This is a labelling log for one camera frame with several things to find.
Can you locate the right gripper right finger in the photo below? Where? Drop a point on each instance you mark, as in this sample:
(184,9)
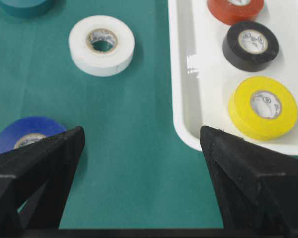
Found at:
(256,188)

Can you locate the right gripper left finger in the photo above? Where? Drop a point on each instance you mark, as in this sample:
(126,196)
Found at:
(35,181)

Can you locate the blue tape roll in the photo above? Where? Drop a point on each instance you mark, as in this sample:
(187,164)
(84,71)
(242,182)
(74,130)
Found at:
(28,130)

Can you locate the yellow tape roll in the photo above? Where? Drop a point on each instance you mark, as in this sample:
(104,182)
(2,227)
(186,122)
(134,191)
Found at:
(263,108)

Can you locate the black tape roll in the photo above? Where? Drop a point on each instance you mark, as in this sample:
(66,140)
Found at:
(250,46)

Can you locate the white tape roll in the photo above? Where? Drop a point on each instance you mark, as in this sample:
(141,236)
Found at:
(101,45)

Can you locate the green tape roll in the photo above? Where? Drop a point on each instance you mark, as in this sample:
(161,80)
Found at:
(26,8)

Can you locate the orange tape roll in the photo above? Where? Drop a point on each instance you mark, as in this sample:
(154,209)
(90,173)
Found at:
(233,11)

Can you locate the white plastic case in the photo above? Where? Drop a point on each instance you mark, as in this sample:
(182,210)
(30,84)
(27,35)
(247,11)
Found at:
(203,80)

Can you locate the green table cloth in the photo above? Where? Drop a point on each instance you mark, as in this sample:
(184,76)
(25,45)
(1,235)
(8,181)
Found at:
(135,172)

